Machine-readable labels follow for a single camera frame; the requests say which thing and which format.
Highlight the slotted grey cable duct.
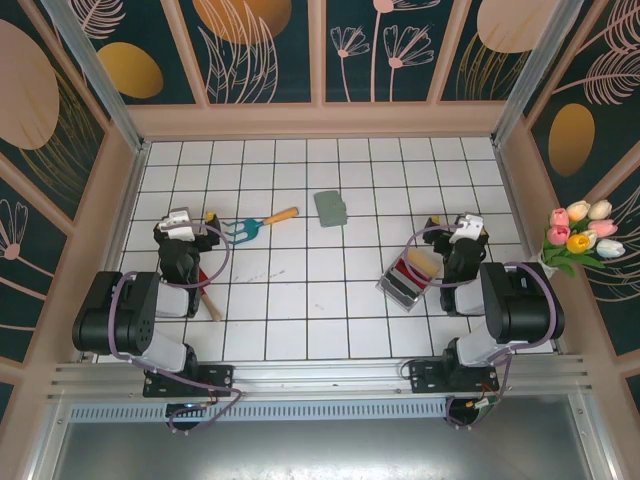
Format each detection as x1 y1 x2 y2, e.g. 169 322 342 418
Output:
67 402 451 424

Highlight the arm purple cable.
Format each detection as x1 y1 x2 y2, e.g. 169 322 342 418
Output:
403 223 564 431
107 222 244 434

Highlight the dark grey card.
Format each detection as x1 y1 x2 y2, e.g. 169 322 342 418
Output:
383 272 422 302

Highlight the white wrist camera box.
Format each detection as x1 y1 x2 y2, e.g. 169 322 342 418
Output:
448 213 485 245
158 208 197 240

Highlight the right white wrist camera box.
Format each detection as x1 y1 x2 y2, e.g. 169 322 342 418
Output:
448 213 485 245

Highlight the controller board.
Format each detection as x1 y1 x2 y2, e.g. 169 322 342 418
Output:
166 401 209 436
444 394 501 431

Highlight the teal garden fork wooden handle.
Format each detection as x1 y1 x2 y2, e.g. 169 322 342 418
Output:
221 206 300 247

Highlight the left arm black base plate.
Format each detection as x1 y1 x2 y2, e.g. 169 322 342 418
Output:
142 363 236 399

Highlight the right controller board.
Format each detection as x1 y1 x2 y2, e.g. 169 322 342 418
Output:
444 394 501 431

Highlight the red trowel wooden handle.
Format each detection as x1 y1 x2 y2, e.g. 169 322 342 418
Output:
197 268 224 323

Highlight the aluminium mounting rail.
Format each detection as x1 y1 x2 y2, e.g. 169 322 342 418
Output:
47 354 599 401

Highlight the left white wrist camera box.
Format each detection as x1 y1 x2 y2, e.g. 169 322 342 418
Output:
158 208 197 240

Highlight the grey-green card holder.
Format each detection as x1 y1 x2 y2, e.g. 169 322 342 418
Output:
313 189 350 230

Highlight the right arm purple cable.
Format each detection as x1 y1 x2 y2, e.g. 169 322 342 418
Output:
403 223 564 431

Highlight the tulip bouquet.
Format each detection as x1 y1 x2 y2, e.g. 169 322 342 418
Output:
542 198 626 279

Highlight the aluminium table side rail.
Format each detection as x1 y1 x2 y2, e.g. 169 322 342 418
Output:
74 141 152 362
492 139 571 354

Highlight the left controller board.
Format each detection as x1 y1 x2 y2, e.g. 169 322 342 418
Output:
166 401 209 436

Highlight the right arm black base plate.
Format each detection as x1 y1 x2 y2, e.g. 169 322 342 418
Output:
407 359 501 396

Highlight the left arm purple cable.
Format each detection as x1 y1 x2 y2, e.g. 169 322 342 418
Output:
107 222 244 434

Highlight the metal sheet shelf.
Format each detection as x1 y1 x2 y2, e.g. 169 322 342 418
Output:
29 392 616 480

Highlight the aluminium corner post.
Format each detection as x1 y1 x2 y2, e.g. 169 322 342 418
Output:
492 0 586 146
39 0 151 154

